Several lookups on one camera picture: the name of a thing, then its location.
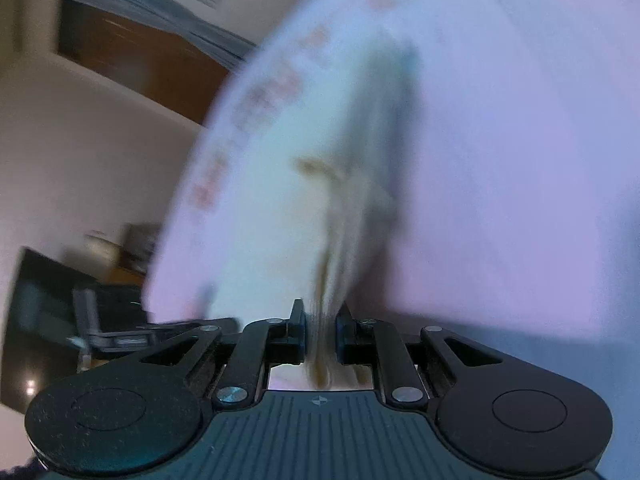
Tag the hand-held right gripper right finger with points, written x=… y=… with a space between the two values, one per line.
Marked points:
x=342 y=332

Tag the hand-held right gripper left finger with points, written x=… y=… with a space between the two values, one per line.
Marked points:
x=299 y=332

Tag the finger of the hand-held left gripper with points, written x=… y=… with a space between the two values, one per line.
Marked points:
x=120 y=341

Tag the pale yellow cloth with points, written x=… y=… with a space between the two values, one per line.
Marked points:
x=280 y=210

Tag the dark cabinet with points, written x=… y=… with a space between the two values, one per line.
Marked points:
x=40 y=320

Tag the blurred desk clutter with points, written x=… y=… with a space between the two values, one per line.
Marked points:
x=125 y=247

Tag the pink floral bedsheet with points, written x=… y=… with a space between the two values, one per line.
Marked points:
x=500 y=160

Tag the brown wooden door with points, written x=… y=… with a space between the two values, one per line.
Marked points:
x=150 y=60

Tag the grey curtain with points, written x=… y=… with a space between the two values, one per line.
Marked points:
x=150 y=7

